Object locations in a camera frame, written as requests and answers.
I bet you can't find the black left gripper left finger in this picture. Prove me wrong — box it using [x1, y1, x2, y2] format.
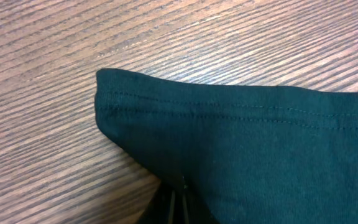
[137, 184, 175, 224]

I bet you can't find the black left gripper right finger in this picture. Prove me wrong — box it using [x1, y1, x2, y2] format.
[182, 187, 219, 224]

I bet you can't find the black t-shirt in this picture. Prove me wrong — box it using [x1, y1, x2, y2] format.
[94, 68, 358, 223]

